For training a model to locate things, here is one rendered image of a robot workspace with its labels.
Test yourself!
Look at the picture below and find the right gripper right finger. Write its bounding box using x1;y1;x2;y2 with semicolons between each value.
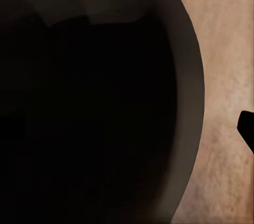
237;110;254;153

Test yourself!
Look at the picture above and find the cauldron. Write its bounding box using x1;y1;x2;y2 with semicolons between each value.
0;0;205;224

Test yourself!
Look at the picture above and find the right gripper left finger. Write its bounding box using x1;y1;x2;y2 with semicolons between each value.
0;111;28;173

